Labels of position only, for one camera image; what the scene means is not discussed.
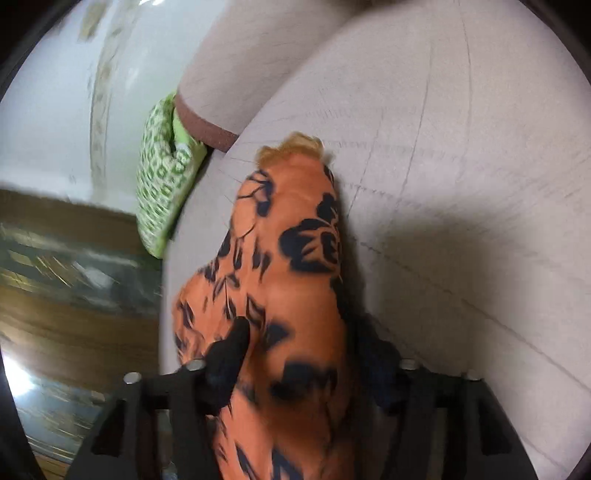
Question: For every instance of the grey quilted sofa cover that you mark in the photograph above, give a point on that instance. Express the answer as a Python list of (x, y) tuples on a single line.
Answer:
[(461, 138)]

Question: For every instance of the wooden glass-top table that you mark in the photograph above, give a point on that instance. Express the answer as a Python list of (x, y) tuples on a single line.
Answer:
[(69, 323)]

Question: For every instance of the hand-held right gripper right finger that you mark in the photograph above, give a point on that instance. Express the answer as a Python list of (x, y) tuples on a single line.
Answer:
[(383, 369)]

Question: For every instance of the green patterned cushion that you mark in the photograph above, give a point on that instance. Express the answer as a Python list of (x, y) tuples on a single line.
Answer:
[(159, 194)]

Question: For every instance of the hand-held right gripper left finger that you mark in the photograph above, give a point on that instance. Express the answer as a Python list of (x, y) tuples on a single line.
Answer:
[(231, 355)]

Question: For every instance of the orange floral print garment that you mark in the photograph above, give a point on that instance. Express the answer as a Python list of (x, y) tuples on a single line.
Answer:
[(295, 295)]

